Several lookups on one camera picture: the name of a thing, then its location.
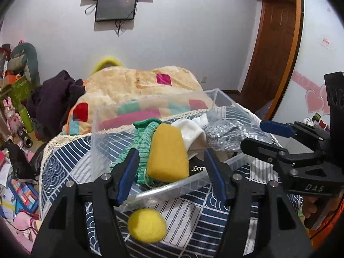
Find small black wall screen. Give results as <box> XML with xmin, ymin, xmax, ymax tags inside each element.
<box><xmin>95</xmin><ymin>0</ymin><xmax>138</xmax><ymax>22</ymax></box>

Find pink heart stickers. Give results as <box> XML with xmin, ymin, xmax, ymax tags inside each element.
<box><xmin>305</xmin><ymin>84</ymin><xmax>332</xmax><ymax>115</ymax></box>

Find pink wardrobe label sticker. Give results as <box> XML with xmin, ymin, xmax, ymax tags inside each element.
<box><xmin>319</xmin><ymin>35</ymin><xmax>332</xmax><ymax>49</ymax></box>

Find grey patterned cloth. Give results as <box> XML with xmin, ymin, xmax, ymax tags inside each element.
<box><xmin>201</xmin><ymin>106</ymin><xmax>281</xmax><ymax>152</ymax></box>

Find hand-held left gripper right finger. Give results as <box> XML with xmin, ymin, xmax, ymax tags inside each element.
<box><xmin>203</xmin><ymin>149</ymin><xmax>314</xmax><ymax>258</ymax></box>

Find yellow felt ball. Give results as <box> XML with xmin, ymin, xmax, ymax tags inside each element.
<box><xmin>127</xmin><ymin>208</ymin><xmax>167</xmax><ymax>243</ymax></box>

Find yellow felt sponge block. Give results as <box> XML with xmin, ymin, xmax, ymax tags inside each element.
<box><xmin>146</xmin><ymin>124</ymin><xmax>190</xmax><ymax>183</ymax></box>

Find green knitted cloth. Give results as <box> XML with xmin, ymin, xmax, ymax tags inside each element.
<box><xmin>110</xmin><ymin>118</ymin><xmax>162</xmax><ymax>185</ymax></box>

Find pink bunny toy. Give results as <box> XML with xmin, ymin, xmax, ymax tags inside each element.
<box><xmin>2</xmin><ymin>97</ymin><xmax>22</xmax><ymax>135</ymax></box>

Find white wardrobe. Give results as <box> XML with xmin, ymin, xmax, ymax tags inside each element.
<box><xmin>271</xmin><ymin>0</ymin><xmax>344</xmax><ymax>140</ymax></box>

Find green cardboard box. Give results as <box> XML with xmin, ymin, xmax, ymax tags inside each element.
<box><xmin>0</xmin><ymin>75</ymin><xmax>35</xmax><ymax>100</ymax></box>

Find colourful flat box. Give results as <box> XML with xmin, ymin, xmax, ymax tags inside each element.
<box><xmin>8</xmin><ymin>179</ymin><xmax>40</xmax><ymax>213</ymax></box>

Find white soft cloth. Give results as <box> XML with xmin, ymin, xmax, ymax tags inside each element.
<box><xmin>170</xmin><ymin>113</ymin><xmax>209</xmax><ymax>162</ymax></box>

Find green bottle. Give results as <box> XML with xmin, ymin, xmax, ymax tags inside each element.
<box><xmin>19</xmin><ymin>106</ymin><xmax>34</xmax><ymax>134</ymax></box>

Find beige plush blanket coloured squares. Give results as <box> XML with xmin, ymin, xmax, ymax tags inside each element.
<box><xmin>62</xmin><ymin>65</ymin><xmax>216</xmax><ymax>136</ymax></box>

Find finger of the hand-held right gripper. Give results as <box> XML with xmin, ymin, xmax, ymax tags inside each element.
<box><xmin>260</xmin><ymin>120</ymin><xmax>333</xmax><ymax>151</ymax></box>
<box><xmin>240</xmin><ymin>137</ymin><xmax>337</xmax><ymax>195</ymax></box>

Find clear plastic storage bin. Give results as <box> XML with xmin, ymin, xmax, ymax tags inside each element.
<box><xmin>91</xmin><ymin>88</ymin><xmax>255</xmax><ymax>212</ymax></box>

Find blue patterned bed cover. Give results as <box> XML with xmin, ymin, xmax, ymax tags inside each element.
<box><xmin>39</xmin><ymin>105</ymin><xmax>305</xmax><ymax>258</ymax></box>

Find pink soft item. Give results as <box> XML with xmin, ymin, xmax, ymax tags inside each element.
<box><xmin>11</xmin><ymin>212</ymin><xmax>41</xmax><ymax>249</ymax></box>

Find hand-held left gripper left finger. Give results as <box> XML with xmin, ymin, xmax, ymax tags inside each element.
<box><xmin>31</xmin><ymin>148</ymin><xmax>140</xmax><ymax>258</ymax></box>

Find grey green plush toy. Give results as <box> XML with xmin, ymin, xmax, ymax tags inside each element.
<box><xmin>9</xmin><ymin>42</ymin><xmax>41</xmax><ymax>83</ymax></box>

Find black flashlight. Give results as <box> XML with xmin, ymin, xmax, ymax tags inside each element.
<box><xmin>16</xmin><ymin>127</ymin><xmax>33</xmax><ymax>147</ymax></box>

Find dark purple clothing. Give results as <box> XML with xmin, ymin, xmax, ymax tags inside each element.
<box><xmin>26</xmin><ymin>70</ymin><xmax>86</xmax><ymax>141</ymax></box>

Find black plastic bag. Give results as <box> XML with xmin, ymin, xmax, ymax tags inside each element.
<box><xmin>4</xmin><ymin>140</ymin><xmax>38</xmax><ymax>180</ymax></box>

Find brown wooden door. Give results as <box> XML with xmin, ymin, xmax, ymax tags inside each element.
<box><xmin>240</xmin><ymin>0</ymin><xmax>304</xmax><ymax>119</ymax></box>

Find person's right hand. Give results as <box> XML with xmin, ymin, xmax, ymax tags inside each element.
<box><xmin>302</xmin><ymin>196</ymin><xmax>319</xmax><ymax>219</ymax></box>

